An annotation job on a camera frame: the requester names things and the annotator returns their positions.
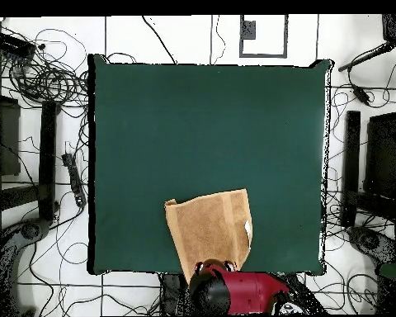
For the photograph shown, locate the tan terry towel white label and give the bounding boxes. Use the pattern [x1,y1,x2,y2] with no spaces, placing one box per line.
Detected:
[163,187,254,285]

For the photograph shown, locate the dark flat panel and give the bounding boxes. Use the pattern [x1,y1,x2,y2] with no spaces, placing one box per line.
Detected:
[363,111,396,199]
[0,93,21,177]

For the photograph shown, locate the black metal stand foot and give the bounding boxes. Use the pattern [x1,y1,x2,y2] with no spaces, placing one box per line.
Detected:
[0,100,59,221]
[340,110,396,228]

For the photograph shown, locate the dark green table cloth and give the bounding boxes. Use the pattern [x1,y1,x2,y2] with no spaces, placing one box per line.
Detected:
[87,54,332,277]

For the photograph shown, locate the slim black power strip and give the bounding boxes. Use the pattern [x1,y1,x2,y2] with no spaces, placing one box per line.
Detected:
[61,152,87,208]

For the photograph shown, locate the black power adapter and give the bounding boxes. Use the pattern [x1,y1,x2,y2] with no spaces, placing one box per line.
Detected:
[351,83,372,107]

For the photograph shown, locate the black rod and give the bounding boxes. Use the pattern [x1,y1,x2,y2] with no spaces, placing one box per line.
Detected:
[337,40,396,73]

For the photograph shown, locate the black electronics box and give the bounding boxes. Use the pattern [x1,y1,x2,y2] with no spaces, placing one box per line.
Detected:
[0,30,37,59]

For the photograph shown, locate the dark square frame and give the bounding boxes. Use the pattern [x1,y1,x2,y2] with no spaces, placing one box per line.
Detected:
[238,14,289,59]

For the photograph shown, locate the tangled black cables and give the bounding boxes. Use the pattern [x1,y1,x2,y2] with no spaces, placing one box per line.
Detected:
[0,19,90,110]

